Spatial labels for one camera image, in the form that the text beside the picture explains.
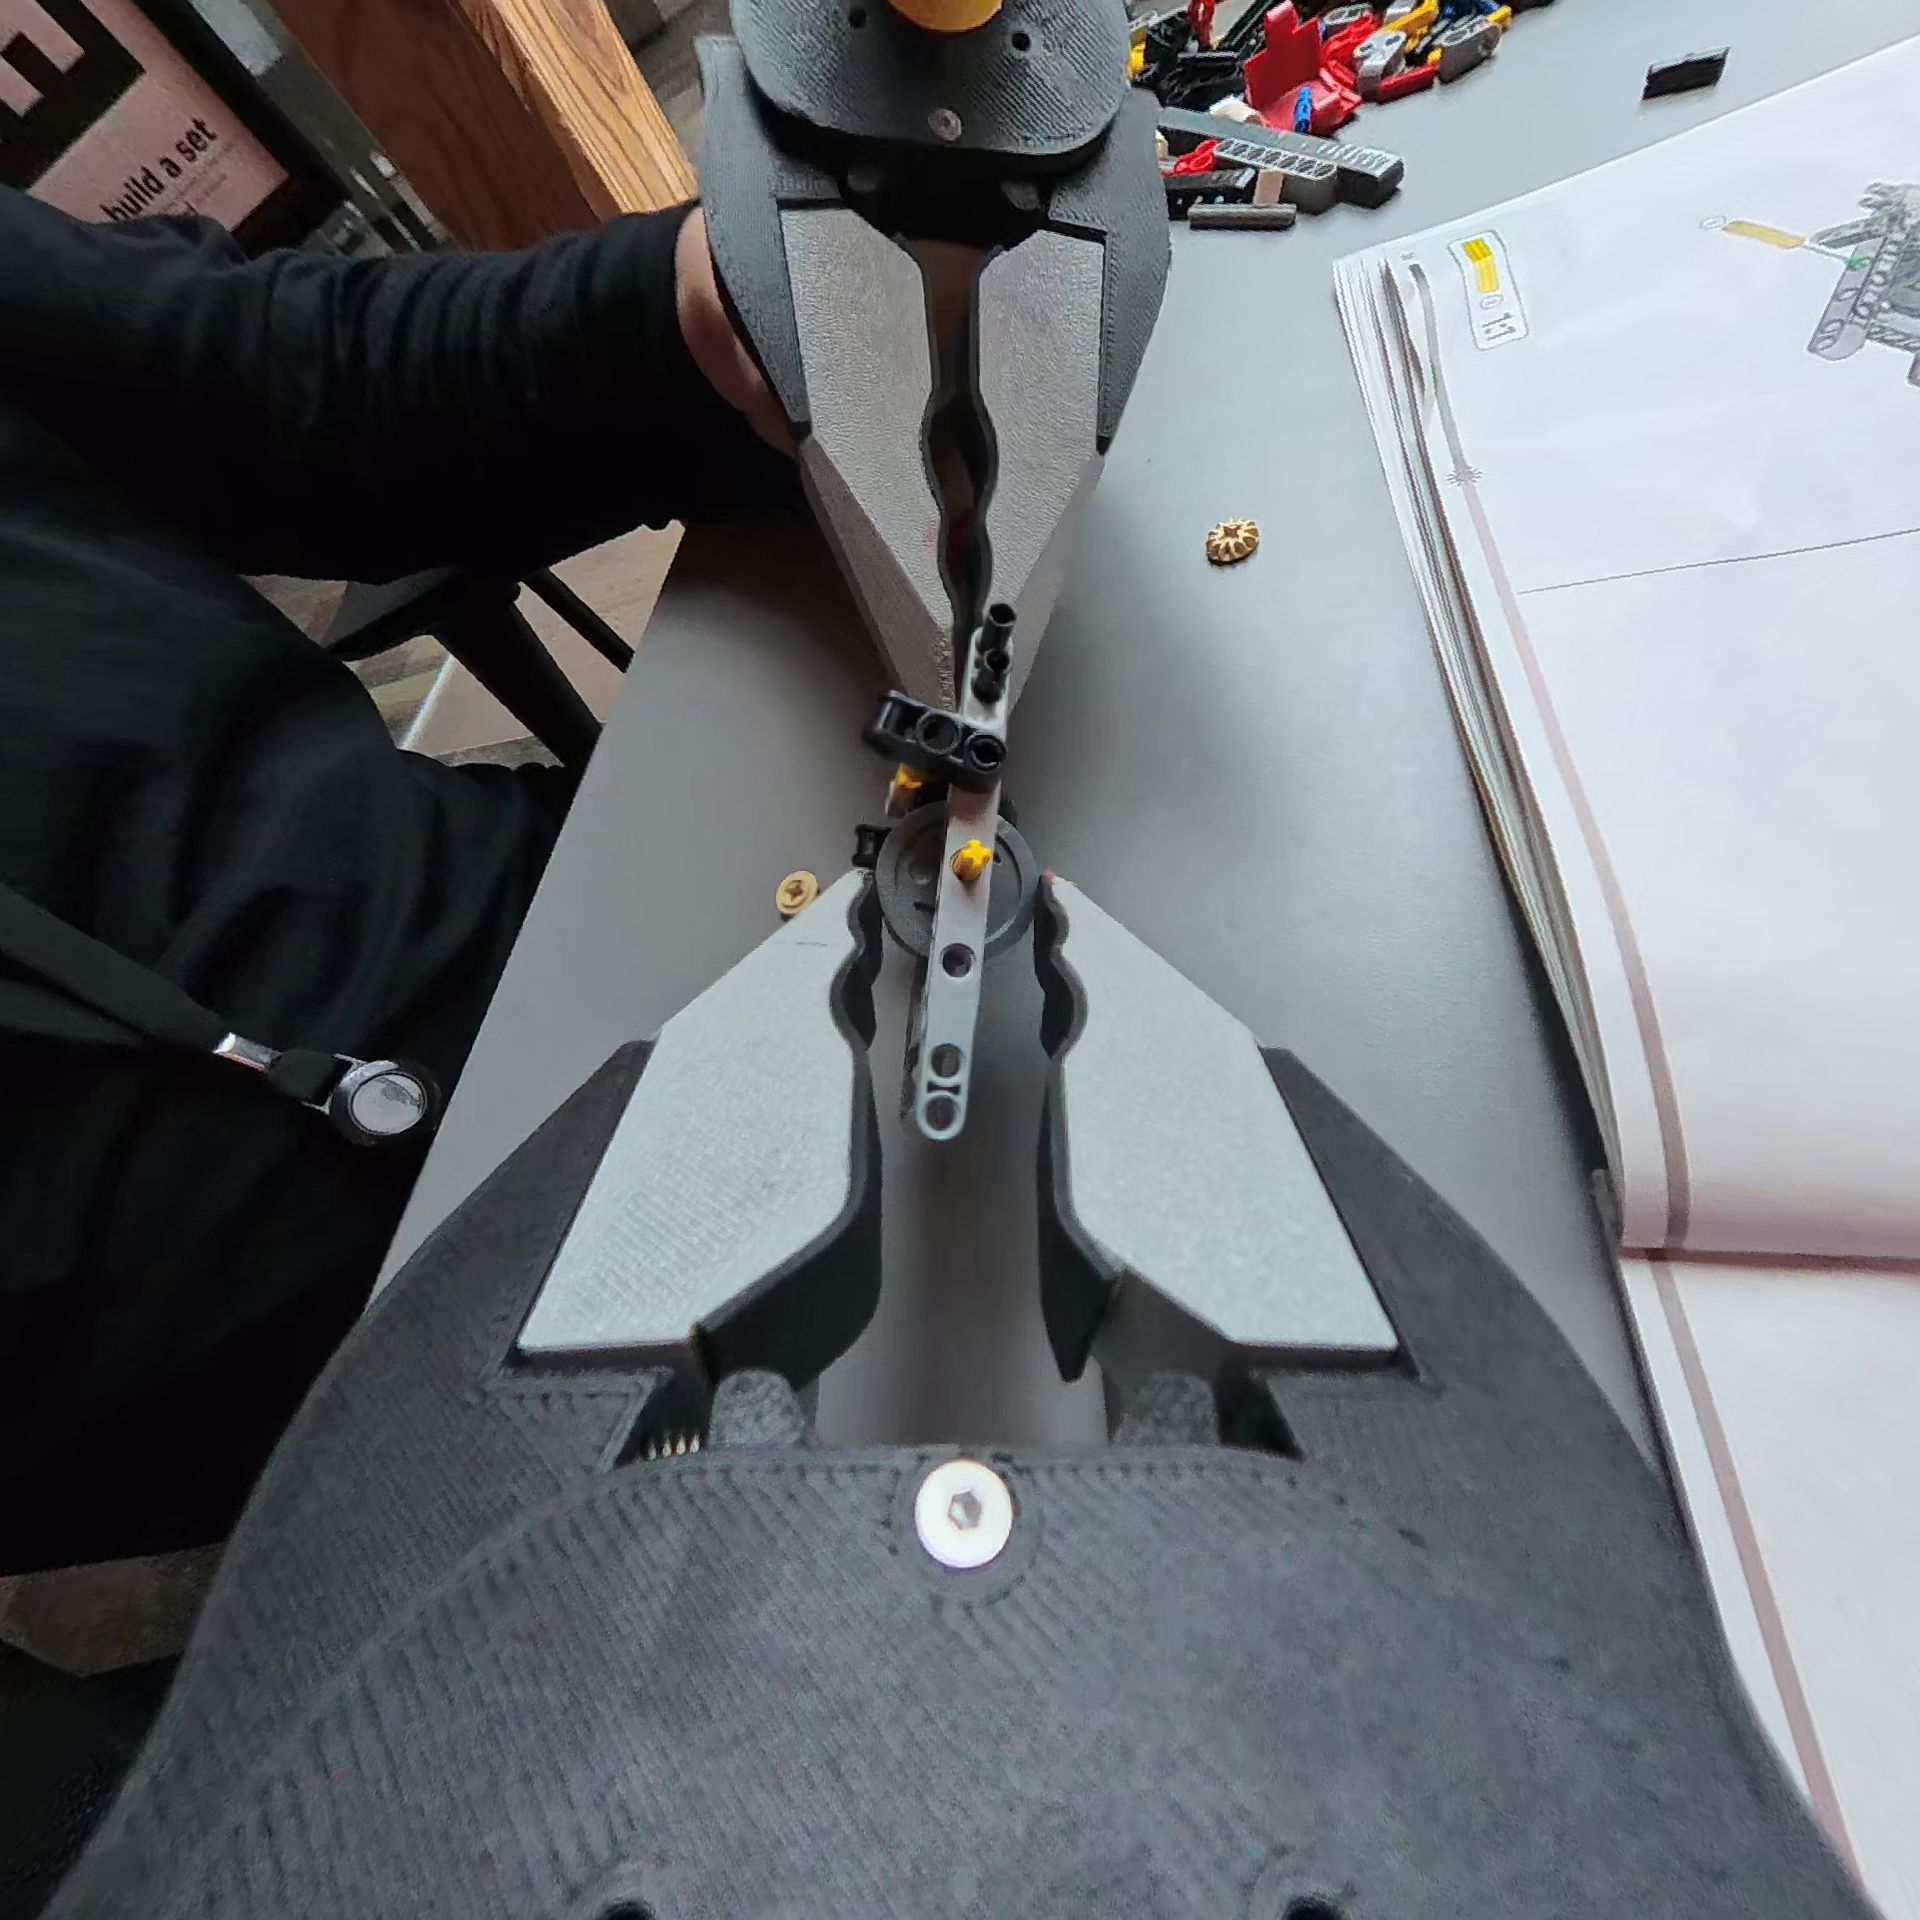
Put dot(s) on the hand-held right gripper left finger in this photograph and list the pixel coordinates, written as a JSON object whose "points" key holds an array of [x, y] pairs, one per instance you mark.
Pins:
{"points": [[704, 1184]]}

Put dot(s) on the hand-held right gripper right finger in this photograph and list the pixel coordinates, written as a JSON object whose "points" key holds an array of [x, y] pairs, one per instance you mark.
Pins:
{"points": [[1201, 1184]]}

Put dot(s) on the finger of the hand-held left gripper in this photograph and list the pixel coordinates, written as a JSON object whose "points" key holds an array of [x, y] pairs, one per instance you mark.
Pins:
{"points": [[862, 390], [1051, 375]]}

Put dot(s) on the grey lego chassis assembly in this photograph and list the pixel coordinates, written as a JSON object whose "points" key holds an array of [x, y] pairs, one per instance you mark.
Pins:
{"points": [[948, 1034]]}

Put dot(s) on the tan lego bevel gear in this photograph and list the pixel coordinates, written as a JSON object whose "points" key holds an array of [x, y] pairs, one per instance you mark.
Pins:
{"points": [[794, 894], [1233, 541]]}

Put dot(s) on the pile of loose lego pieces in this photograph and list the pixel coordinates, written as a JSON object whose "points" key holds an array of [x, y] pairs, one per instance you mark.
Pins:
{"points": [[1305, 74]]}

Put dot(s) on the lego instruction booklet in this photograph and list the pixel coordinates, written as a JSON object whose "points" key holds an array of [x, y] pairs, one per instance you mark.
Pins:
{"points": [[1725, 750]]}

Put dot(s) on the small black lego beam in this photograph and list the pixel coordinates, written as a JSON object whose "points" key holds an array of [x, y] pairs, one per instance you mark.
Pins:
{"points": [[1685, 73]]}

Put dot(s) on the person's left hand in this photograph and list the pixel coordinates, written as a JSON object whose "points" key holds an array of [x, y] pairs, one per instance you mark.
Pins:
{"points": [[729, 344]]}

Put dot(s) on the wooden beam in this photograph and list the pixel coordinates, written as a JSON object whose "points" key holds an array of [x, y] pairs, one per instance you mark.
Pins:
{"points": [[495, 104]]}

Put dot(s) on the black metal chair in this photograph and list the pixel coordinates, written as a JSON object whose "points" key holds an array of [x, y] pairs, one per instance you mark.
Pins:
{"points": [[518, 675]]}

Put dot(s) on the pink printed sign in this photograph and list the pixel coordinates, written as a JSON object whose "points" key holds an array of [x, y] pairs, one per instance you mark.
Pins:
{"points": [[151, 164]]}

